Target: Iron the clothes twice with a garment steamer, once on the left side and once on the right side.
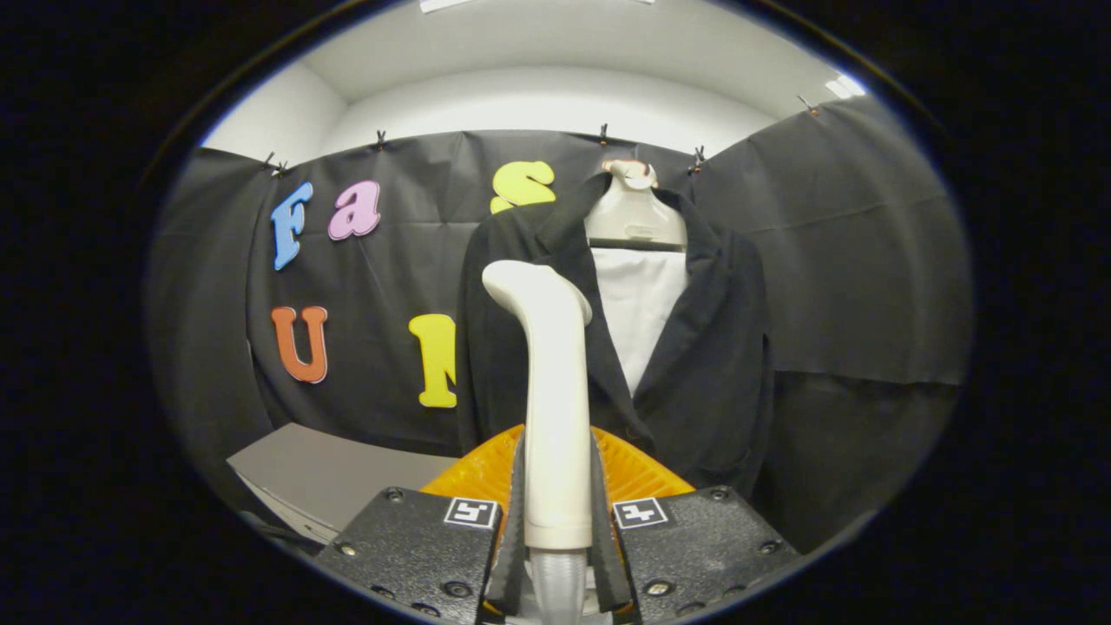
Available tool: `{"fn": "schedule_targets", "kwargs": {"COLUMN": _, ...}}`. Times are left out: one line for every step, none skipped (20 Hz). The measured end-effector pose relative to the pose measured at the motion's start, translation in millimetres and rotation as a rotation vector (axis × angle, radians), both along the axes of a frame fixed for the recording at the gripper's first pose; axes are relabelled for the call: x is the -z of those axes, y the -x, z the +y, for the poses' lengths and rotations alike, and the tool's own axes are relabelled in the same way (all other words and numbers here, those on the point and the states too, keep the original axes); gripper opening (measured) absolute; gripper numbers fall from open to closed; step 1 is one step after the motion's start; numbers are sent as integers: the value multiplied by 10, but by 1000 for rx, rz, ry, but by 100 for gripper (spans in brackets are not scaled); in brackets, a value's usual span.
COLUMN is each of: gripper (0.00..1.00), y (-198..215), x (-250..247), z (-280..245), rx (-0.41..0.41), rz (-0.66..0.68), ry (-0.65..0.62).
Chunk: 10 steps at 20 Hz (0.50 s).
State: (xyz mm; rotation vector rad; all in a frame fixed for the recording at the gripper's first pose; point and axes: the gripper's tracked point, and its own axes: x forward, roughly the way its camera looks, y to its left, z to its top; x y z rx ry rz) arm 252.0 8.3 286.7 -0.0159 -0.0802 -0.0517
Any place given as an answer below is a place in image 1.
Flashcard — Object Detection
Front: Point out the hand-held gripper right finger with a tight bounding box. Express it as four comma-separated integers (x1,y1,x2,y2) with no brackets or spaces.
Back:
588,425,801,625

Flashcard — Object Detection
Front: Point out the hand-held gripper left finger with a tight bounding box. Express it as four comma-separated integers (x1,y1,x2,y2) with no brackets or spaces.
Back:
312,424,529,625

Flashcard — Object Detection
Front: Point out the white garment steamer wand with hose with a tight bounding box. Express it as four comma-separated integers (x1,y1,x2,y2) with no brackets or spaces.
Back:
482,259,595,625

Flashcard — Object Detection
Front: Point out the black blazer jacket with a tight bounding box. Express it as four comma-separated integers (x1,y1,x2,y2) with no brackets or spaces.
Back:
456,172,775,500

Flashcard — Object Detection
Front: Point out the grey cabinet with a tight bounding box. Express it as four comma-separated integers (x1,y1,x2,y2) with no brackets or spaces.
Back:
226,423,461,548

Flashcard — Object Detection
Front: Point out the white mannequin torso form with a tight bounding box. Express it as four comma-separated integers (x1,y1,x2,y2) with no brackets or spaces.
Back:
583,159,691,396

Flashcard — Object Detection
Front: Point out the black backdrop cloth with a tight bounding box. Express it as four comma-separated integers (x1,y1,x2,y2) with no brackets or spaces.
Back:
143,94,971,556

